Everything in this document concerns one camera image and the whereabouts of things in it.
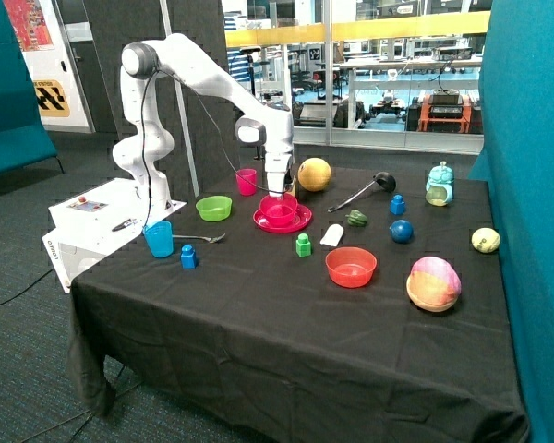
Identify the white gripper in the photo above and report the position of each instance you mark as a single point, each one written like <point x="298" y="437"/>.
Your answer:
<point x="278" y="173"/>

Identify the pink plastic cup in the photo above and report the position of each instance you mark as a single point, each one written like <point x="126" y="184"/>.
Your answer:
<point x="246" y="180"/>

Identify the pink plastic bowl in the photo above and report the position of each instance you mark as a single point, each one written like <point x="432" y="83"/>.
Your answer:
<point x="278" y="211"/>

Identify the yellow-green plastic cup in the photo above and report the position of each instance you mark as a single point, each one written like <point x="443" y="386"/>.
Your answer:
<point x="292" y="190"/>

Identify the pink plastic plate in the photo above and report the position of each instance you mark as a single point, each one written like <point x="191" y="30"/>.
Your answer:
<point x="301" y="219"/>

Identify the green plastic bowl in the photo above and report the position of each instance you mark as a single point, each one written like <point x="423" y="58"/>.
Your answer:
<point x="214" y="208"/>

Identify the red-orange plastic bowl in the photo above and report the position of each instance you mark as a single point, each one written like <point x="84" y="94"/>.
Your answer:
<point x="351" y="267"/>

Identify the blue plastic cup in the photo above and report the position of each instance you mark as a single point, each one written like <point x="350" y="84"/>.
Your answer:
<point x="159" y="238"/>

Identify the green toy block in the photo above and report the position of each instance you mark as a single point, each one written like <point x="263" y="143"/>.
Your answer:
<point x="303" y="245"/>

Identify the white small bottle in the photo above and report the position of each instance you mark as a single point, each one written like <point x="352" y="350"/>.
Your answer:
<point x="333" y="235"/>

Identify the green toy pepper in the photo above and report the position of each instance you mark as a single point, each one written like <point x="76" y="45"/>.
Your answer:
<point x="356" y="218"/>

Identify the metal fork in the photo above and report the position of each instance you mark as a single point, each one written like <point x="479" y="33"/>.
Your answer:
<point x="208" y="239"/>

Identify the black ladle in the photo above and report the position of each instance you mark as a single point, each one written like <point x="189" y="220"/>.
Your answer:
<point x="383" y="179"/>

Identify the blue toy block front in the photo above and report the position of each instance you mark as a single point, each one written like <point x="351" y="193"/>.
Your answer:
<point x="188" y="257"/>

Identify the blue toy block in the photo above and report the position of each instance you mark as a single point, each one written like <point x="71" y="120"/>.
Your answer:
<point x="188" y="257"/>
<point x="397" y="205"/>

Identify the blue toy block back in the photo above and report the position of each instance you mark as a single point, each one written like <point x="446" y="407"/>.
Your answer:
<point x="397" y="205"/>

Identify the black tablecloth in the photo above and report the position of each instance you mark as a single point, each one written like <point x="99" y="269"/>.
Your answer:
<point x="263" y="338"/>

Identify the dark blue ball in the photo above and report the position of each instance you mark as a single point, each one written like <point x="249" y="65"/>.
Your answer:
<point x="401" y="231"/>

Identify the black pen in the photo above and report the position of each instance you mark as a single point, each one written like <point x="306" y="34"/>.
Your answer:
<point x="123" y="225"/>

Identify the teal toy jar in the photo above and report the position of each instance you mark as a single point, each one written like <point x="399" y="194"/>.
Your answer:
<point x="439" y="185"/>

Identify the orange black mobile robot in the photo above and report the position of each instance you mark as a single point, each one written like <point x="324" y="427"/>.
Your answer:
<point x="445" y="111"/>

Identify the pink yellow soft ball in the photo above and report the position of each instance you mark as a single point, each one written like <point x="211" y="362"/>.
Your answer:
<point x="433" y="284"/>

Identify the white control box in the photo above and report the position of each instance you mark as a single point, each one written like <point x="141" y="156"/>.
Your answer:
<point x="82" y="234"/>

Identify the yellow tennis ball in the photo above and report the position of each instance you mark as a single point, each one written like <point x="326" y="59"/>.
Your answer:
<point x="485" y="240"/>

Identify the yellow black sign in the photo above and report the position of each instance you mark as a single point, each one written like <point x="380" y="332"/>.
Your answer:
<point x="51" y="98"/>

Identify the teal partition panel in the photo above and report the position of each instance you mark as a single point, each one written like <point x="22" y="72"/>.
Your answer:
<point x="517" y="160"/>

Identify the teal sofa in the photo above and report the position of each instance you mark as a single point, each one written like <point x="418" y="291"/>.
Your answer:
<point x="23" y="139"/>

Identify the red poster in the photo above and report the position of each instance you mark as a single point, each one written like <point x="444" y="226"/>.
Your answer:
<point x="29" y="24"/>

